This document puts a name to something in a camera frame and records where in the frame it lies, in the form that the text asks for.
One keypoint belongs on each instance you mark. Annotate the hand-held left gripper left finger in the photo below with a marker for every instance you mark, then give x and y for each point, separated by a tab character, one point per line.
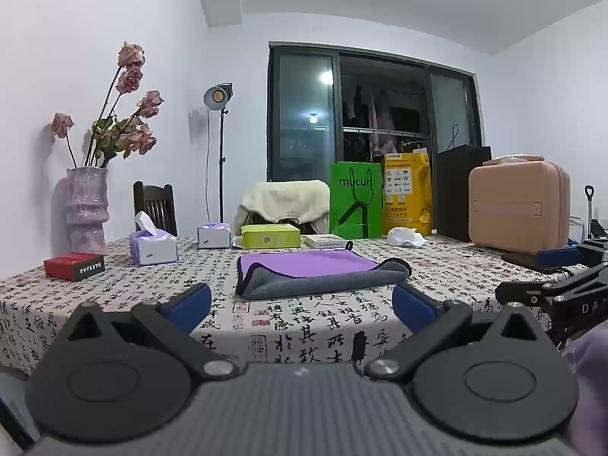
191	305

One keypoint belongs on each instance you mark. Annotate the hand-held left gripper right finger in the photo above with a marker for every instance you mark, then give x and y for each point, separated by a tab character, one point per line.
412	307

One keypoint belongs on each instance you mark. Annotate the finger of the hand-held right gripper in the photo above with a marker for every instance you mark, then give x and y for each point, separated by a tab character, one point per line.
559	256
527	292

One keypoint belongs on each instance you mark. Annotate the purple and grey towel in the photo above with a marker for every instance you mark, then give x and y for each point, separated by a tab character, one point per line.
318	273

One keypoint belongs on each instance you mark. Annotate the pink suitcase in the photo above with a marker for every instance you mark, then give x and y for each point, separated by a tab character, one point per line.
518	206

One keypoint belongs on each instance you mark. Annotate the large purple tissue box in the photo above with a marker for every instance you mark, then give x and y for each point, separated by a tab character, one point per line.
153	246

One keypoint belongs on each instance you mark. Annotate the crumpled white tissue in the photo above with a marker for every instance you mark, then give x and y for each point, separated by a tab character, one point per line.
403	236

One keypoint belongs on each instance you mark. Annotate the small white tissue box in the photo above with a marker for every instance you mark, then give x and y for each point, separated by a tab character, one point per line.
213	236

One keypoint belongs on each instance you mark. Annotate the dark wooden chair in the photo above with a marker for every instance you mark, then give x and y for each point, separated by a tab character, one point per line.
156	209

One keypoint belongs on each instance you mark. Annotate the yellow-green box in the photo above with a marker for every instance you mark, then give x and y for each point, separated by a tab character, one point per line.
270	236

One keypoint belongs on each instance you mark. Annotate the flat white box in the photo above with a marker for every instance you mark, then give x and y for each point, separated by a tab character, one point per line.
327	241

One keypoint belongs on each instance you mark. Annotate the calligraphy print tablecloth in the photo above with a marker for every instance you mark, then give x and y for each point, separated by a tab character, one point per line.
304	323

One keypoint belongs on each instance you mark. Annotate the yellow plastic bag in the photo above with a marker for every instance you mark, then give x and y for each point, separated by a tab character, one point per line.
407	192

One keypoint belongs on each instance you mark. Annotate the black box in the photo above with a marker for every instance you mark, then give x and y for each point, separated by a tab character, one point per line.
458	194

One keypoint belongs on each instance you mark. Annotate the green paper bag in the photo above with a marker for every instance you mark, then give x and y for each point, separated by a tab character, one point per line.
356	199

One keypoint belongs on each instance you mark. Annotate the red box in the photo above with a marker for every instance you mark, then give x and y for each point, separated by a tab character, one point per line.
73	266

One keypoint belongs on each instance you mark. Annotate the cream blanket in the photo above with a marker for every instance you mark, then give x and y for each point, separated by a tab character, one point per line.
285	202

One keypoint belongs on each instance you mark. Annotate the pink speckled vase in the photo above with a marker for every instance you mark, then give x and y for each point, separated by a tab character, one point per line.
86	211

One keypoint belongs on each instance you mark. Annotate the black framed sliding window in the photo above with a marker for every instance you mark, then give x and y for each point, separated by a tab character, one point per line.
375	114

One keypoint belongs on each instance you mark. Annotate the hanging clothes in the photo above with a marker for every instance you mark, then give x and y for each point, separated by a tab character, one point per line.
375	114

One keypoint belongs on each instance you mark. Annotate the dried pink roses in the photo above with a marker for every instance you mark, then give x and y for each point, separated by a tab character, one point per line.
114	118

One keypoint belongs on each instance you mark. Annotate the studio light on stand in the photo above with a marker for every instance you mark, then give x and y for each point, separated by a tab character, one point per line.
217	104

